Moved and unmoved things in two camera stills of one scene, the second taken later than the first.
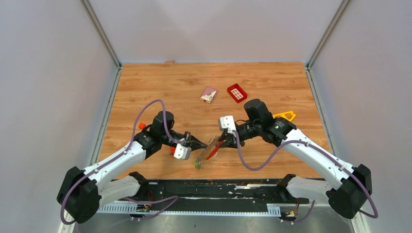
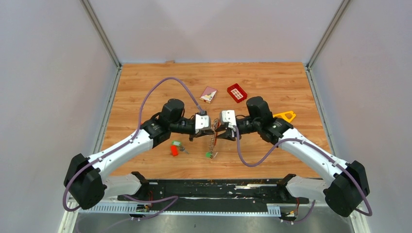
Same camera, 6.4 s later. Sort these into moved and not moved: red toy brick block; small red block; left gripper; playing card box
Moved: left gripper
Not moved: playing card box; red toy brick block; small red block
